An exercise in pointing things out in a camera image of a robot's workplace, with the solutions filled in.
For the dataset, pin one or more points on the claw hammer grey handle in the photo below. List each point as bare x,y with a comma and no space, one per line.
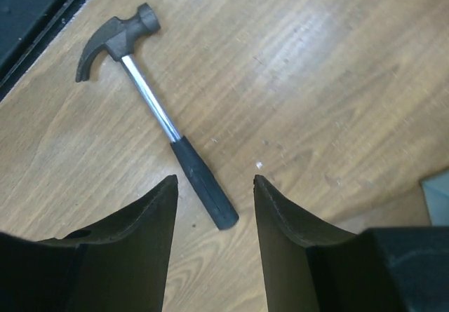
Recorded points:
117,37

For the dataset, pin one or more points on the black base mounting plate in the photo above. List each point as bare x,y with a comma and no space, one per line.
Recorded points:
27,28

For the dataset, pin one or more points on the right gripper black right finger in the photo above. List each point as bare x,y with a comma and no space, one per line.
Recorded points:
311,265

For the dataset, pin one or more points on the teal drawer box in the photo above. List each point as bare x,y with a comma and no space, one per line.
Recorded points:
435,190

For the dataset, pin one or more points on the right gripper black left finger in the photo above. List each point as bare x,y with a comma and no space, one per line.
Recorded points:
119,263

